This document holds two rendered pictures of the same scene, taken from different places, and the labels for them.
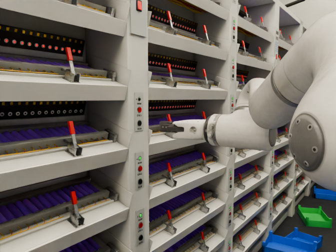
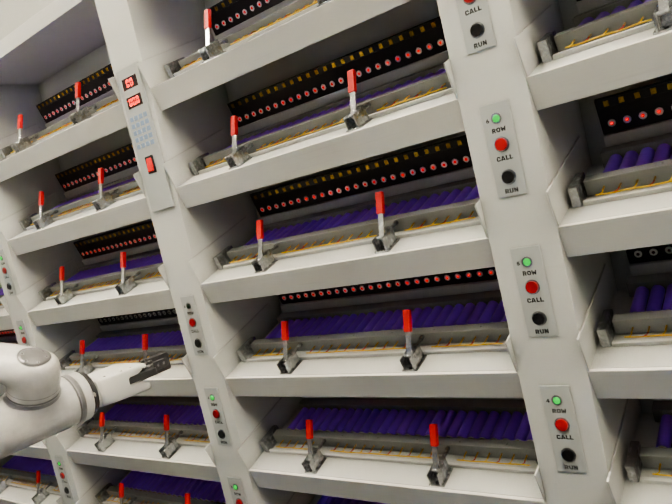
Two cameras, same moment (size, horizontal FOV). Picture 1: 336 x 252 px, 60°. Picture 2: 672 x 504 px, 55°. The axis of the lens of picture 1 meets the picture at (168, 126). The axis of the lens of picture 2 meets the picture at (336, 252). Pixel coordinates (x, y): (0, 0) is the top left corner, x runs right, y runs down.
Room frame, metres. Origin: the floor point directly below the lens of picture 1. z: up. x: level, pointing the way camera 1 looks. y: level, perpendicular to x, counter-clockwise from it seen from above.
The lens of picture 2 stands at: (1.27, -1.17, 1.22)
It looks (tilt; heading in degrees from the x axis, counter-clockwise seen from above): 5 degrees down; 92
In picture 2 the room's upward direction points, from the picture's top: 13 degrees counter-clockwise
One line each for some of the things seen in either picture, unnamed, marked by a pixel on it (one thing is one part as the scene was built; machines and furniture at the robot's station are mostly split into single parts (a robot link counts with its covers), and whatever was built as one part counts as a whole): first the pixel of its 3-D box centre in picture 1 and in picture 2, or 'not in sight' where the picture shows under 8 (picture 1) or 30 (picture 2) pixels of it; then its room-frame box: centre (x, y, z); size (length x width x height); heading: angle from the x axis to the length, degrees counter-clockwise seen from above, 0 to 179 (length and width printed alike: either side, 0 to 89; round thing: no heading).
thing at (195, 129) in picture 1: (197, 128); (108, 384); (0.80, -0.08, 1.00); 0.11 x 0.10 x 0.07; 53
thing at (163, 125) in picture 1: (166, 127); not in sight; (0.85, 0.00, 1.00); 0.07 x 0.03 x 0.03; 53
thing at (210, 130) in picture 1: (216, 130); (74, 397); (0.76, -0.13, 1.00); 0.09 x 0.03 x 0.08; 143
